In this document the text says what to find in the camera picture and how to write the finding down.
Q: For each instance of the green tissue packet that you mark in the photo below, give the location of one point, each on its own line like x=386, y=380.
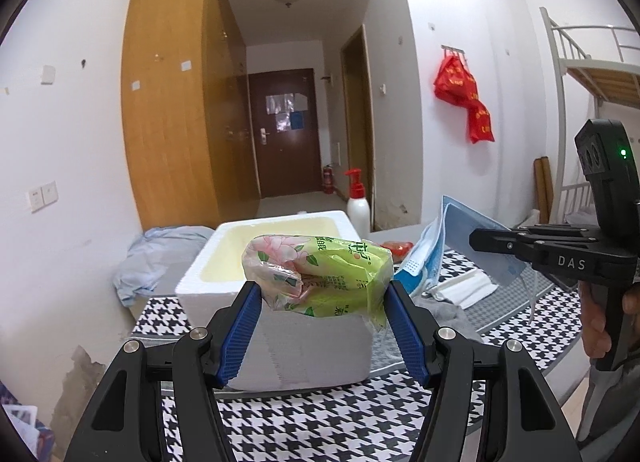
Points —
x=330, y=272

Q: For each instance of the white metal bunk bed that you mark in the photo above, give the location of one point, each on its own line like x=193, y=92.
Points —
x=600, y=72

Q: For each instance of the red snack packet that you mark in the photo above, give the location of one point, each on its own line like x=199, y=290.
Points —
x=397, y=249

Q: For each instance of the person's right hand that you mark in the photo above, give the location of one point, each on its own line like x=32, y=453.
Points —
x=595, y=327

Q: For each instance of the metal wall hook rack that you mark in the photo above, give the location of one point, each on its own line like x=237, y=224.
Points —
x=454, y=48

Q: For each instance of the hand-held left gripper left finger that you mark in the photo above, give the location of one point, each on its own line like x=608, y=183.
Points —
x=240, y=334

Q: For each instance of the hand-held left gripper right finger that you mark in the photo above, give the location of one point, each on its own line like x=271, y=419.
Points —
x=407, y=337

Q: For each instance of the blue face mask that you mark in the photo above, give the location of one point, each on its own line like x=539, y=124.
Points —
x=422, y=257
x=470, y=214

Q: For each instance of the white pump bottle red top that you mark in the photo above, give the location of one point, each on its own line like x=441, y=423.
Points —
x=358, y=209

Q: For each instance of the wooden boards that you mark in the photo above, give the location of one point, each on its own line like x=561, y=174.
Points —
x=542, y=189

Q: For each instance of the white blank wall plate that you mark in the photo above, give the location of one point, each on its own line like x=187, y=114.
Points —
x=48, y=74

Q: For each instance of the wooden side door frame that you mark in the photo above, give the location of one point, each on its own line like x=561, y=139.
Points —
x=357, y=132

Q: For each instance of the red plastic bags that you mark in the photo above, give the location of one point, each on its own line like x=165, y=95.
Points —
x=460, y=87

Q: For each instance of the red fire extinguisher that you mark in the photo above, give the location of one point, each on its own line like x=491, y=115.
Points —
x=328, y=181

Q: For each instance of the printed papers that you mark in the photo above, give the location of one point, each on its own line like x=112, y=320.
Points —
x=25, y=427

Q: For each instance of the grey cloth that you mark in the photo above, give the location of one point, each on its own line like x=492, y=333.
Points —
x=450, y=319

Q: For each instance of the wooden wardrobe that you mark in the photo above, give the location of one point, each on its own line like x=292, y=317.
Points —
x=175, y=107

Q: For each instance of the light blue crumpled cloth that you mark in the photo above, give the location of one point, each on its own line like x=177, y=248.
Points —
x=150, y=262

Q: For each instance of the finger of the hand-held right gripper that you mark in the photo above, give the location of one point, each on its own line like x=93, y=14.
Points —
x=495, y=241
x=560, y=232

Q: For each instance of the white foam box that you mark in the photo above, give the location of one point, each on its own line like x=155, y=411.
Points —
x=300, y=357

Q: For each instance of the white tissues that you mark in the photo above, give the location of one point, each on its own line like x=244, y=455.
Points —
x=465, y=289

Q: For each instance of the dark brown door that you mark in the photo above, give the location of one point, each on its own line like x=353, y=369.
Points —
x=290, y=162

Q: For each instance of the houndstooth blanket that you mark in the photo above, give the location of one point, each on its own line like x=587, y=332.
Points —
x=320, y=422

